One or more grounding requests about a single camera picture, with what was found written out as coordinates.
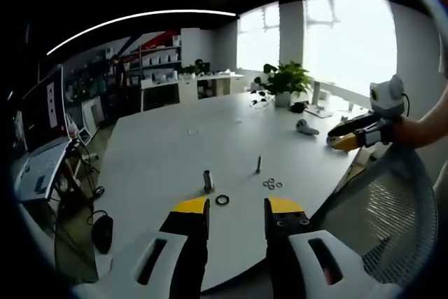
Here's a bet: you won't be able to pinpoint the ceiling light strip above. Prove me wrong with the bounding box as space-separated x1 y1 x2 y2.
46 9 237 57

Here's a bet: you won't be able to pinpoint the grey mesh office chair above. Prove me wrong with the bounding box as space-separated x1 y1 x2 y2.
310 144 439 288

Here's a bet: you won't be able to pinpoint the small potted green plant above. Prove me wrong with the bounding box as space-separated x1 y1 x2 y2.
180 63 204 79

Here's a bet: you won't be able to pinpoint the white office chair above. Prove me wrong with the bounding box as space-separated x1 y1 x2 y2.
77 98 106 144

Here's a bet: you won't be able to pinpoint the white handheld controller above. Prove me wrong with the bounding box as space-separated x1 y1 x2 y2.
295 118 321 137

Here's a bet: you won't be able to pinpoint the metal storage shelf rack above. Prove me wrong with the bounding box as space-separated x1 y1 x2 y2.
124 43 183 85

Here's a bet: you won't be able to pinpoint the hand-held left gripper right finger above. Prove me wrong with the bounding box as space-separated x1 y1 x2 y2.
262 196 403 299

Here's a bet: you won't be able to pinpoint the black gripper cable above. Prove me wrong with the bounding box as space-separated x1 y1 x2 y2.
400 92 412 118

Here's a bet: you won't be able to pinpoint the white paper stack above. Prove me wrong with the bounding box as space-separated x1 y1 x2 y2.
304 105 335 118

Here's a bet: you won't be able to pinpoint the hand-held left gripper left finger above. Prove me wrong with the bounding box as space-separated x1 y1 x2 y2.
71 196 211 299

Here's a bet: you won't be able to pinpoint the white low cabinet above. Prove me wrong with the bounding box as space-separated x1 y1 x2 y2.
139 73 245 111

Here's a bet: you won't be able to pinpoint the open laptop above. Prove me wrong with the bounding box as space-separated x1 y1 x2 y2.
13 66 73 204

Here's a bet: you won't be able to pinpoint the large potted green plant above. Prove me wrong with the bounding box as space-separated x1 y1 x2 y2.
253 61 313 109

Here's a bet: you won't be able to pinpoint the thick metal cylinder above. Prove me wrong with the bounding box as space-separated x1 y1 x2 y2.
202 169 216 194

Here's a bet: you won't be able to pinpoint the black floor cables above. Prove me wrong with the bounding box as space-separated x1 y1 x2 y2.
68 141 108 226

